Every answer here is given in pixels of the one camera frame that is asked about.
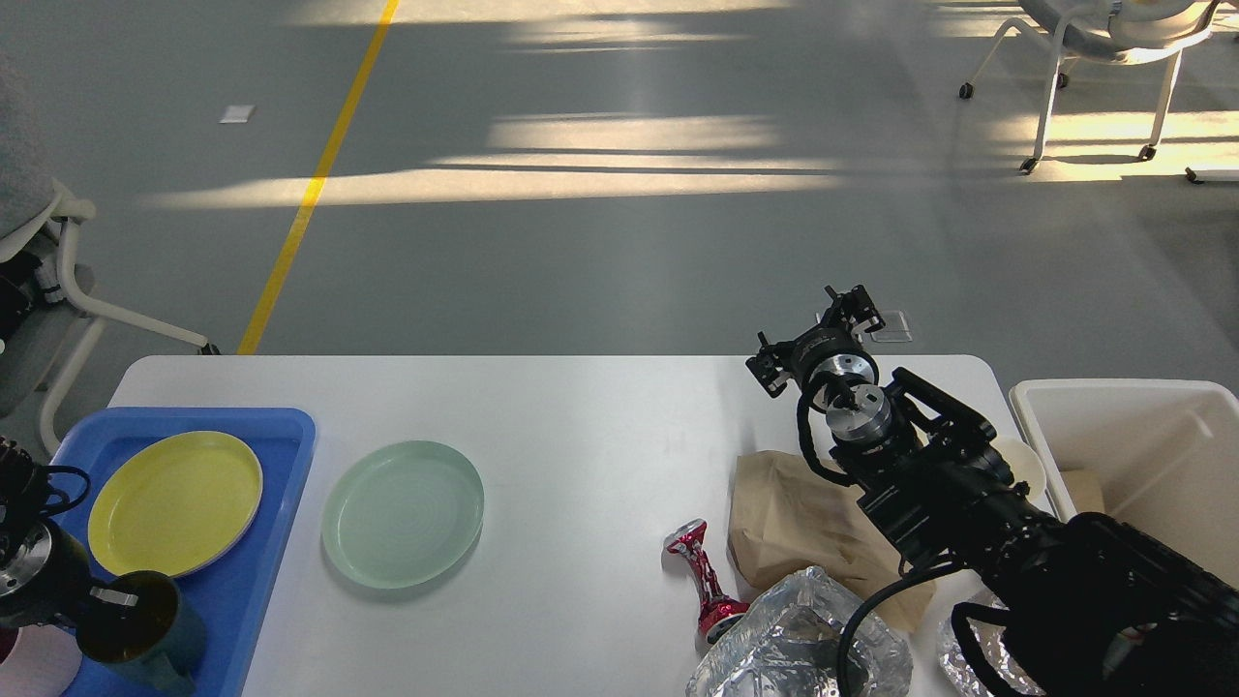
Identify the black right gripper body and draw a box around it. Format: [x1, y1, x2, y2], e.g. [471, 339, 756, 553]
[782, 326, 880, 385]

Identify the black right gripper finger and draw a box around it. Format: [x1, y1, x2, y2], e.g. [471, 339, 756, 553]
[746, 332, 800, 400]
[819, 284, 886, 340]

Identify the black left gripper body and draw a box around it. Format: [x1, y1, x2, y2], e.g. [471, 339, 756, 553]
[1, 522, 94, 629]

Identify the dark green mug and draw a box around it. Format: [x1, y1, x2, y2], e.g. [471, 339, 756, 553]
[76, 569, 207, 696]

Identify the light green plate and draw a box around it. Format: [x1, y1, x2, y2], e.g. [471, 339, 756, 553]
[321, 439, 484, 591]

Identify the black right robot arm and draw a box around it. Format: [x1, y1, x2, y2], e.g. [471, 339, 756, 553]
[746, 286, 1237, 696]

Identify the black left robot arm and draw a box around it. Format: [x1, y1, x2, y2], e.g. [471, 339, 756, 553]
[1, 439, 138, 629]

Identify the pink white cup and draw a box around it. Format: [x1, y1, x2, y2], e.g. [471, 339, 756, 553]
[1, 625, 83, 696]

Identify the yellow plate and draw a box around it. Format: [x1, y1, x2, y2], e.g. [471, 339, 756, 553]
[87, 431, 264, 578]

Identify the blue plastic tray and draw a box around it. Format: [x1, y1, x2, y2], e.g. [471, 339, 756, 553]
[50, 409, 316, 696]

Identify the brown paper bag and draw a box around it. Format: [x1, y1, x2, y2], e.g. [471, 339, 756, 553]
[727, 449, 901, 599]

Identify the white paper cup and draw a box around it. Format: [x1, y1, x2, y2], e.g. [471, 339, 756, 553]
[992, 436, 1047, 501]

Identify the crushed red soda can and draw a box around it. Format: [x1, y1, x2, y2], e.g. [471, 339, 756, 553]
[663, 519, 750, 646]

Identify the white chair left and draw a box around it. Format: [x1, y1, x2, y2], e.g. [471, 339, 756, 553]
[2, 54, 221, 456]

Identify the white chair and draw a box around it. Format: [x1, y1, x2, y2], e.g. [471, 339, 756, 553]
[2, 54, 221, 456]
[957, 1, 1220, 175]

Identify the crumpled aluminium foil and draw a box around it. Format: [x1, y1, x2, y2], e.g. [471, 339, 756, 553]
[685, 566, 914, 696]

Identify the cardboard piece in bin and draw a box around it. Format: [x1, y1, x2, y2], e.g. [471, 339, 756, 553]
[1059, 470, 1106, 513]

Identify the small foil piece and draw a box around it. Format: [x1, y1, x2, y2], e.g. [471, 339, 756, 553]
[937, 591, 1044, 696]

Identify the white plastic bin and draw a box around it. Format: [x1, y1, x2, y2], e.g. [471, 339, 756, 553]
[1010, 379, 1238, 584]

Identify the white chair top right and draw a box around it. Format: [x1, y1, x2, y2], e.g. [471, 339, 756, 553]
[957, 1, 1220, 175]

